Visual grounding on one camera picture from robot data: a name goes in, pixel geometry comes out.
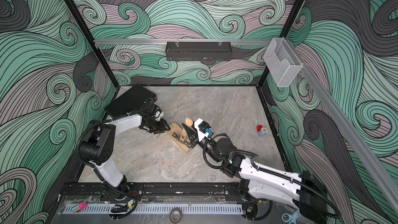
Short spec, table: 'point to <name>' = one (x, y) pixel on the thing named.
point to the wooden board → (175, 127)
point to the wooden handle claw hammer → (184, 136)
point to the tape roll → (175, 215)
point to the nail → (158, 135)
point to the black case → (134, 100)
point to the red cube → (259, 127)
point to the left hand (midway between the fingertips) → (167, 128)
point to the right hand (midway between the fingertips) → (184, 123)
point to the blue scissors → (290, 219)
